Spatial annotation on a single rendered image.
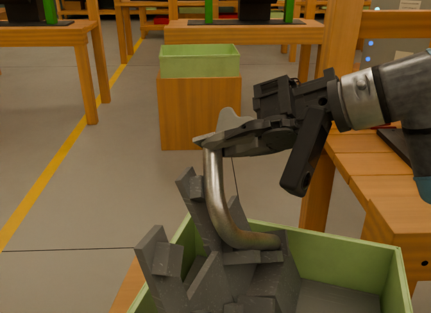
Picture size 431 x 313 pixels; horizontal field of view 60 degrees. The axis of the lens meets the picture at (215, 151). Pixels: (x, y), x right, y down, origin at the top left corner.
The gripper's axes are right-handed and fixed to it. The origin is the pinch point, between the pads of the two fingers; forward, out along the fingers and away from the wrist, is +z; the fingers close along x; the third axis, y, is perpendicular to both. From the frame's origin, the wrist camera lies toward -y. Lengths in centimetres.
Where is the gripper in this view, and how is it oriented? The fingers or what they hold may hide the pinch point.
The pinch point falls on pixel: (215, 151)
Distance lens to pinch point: 57.9
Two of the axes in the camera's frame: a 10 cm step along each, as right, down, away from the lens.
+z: -8.6, 2.2, 4.6
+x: -5.1, -3.1, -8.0
